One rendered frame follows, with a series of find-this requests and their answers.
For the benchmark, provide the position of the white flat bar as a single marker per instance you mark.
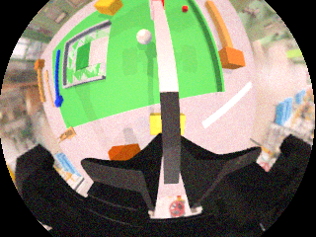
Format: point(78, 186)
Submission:
point(206, 122)

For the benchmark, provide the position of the red putter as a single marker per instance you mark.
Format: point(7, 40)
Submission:
point(168, 95)

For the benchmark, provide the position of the green flat mat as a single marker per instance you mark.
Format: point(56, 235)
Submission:
point(132, 68)

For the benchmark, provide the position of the white golf ball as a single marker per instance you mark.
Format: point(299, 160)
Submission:
point(144, 37)

